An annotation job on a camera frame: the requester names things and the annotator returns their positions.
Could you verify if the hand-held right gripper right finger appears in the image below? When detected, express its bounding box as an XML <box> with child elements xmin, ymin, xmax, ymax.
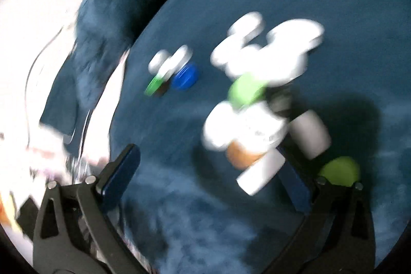
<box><xmin>266</xmin><ymin>148</ymin><xmax>375</xmax><ymax>274</ymax></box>

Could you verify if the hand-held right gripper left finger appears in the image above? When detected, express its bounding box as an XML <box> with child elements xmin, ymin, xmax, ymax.
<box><xmin>32</xmin><ymin>143</ymin><xmax>151</xmax><ymax>274</ymax></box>

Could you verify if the lime green bottle cap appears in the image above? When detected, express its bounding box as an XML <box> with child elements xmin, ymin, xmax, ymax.
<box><xmin>318</xmin><ymin>157</ymin><xmax>361</xmax><ymax>187</ymax></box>
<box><xmin>227</xmin><ymin>73</ymin><xmax>268</xmax><ymax>109</ymax></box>

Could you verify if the orange bottle with white cap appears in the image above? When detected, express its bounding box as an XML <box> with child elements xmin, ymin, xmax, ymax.
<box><xmin>202</xmin><ymin>101</ymin><xmax>288</xmax><ymax>170</ymax></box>

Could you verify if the dark green bottle cap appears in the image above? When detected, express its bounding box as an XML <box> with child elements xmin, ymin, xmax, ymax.
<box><xmin>144</xmin><ymin>75</ymin><xmax>166</xmax><ymax>96</ymax></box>

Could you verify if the large white bottle cap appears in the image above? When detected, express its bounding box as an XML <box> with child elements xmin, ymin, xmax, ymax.
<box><xmin>289</xmin><ymin>110</ymin><xmax>332</xmax><ymax>160</ymax></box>

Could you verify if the blue bottle cap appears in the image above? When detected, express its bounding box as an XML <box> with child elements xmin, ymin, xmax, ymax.
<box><xmin>170</xmin><ymin>64</ymin><xmax>200</xmax><ymax>91</ymax></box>

